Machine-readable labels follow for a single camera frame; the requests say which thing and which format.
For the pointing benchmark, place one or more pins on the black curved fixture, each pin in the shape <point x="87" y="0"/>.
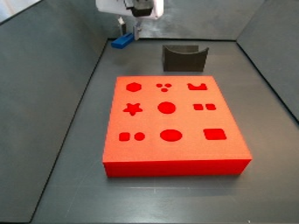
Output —
<point x="185" y="58"/>

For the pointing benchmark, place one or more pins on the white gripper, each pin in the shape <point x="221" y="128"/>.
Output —
<point x="137" y="8"/>

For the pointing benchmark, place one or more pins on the red shape-hole block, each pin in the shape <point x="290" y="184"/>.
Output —
<point x="172" y="129"/>

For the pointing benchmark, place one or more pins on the blue square-circle peg object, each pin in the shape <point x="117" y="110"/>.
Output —
<point x="123" y="41"/>

